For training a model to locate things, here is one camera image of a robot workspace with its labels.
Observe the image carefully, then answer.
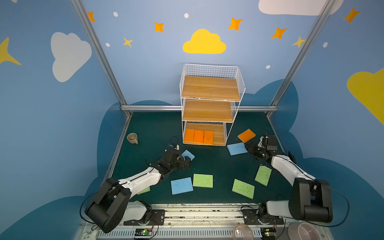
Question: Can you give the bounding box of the blue sponge front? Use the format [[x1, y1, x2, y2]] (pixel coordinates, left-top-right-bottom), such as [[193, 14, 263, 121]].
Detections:
[[171, 177, 194, 195]]

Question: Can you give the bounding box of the green sponge far right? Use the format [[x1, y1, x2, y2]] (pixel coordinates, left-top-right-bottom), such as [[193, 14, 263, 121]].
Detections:
[[255, 165, 272, 186]]

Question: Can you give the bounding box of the green sponge front right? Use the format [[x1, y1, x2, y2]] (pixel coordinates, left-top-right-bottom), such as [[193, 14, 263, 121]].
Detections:
[[232, 179, 255, 199]]

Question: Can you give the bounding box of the pink bowl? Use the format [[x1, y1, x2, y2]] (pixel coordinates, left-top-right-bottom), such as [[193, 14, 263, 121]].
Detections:
[[288, 223, 321, 240]]

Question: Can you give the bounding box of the white wire three-tier shelf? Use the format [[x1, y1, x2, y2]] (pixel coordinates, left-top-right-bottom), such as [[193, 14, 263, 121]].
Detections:
[[180, 64, 246, 147]]

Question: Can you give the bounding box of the green sponge front centre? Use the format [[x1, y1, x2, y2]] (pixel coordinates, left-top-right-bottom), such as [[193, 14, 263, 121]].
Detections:
[[193, 174, 214, 188]]

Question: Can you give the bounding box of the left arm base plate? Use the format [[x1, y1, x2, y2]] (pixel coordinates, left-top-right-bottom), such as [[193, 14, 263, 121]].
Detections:
[[123, 210, 165, 226]]

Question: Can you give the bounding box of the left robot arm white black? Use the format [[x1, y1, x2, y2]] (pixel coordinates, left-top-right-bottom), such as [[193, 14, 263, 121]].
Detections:
[[80, 146, 192, 233]]

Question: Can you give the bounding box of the aluminium frame rail back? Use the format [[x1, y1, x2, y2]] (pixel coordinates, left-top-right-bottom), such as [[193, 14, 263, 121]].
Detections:
[[121, 105, 278, 112]]

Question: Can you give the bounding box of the green sponge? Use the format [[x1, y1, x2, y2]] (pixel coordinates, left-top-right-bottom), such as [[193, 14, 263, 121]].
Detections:
[[232, 179, 255, 199], [138, 187, 151, 195], [255, 165, 272, 186], [193, 174, 214, 188]]

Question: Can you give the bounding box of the clear plastic bowl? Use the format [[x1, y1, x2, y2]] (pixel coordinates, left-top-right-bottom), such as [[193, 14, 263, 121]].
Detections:
[[232, 224, 254, 240]]

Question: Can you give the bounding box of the aluminium frame post left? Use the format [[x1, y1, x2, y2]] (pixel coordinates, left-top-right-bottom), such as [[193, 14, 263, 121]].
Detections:
[[71, 0, 127, 107]]

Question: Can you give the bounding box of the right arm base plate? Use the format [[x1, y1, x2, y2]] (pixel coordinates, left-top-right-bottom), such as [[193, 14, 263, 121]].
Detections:
[[240, 206, 285, 226]]

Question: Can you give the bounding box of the beige ceramic mug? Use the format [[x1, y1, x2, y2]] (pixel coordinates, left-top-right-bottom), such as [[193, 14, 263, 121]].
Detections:
[[127, 133, 139, 145]]

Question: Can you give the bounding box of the orange sponge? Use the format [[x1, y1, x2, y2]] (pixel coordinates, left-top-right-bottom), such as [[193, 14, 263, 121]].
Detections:
[[203, 130, 214, 145], [193, 129, 205, 144], [184, 128, 195, 144], [238, 129, 256, 143]]

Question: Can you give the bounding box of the blue sponge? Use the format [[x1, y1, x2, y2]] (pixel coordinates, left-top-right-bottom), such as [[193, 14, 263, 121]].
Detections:
[[182, 150, 195, 161], [171, 177, 194, 195], [227, 142, 248, 156]]

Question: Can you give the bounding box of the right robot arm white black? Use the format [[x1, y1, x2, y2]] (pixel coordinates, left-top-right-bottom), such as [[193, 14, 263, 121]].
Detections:
[[245, 135, 333, 224]]

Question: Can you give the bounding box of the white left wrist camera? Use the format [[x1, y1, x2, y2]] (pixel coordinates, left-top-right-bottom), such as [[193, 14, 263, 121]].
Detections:
[[169, 143, 180, 150]]

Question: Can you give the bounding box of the green sponge far left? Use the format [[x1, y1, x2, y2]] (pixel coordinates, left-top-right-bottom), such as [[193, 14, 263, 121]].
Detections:
[[138, 187, 151, 195]]

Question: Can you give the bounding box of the aluminium frame post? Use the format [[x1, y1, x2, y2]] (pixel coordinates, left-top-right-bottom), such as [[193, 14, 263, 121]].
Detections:
[[266, 0, 336, 119], [71, 0, 127, 107]]

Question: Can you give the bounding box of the aluminium frame post right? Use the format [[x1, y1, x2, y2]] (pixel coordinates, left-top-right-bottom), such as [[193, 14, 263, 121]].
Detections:
[[266, 0, 336, 119]]

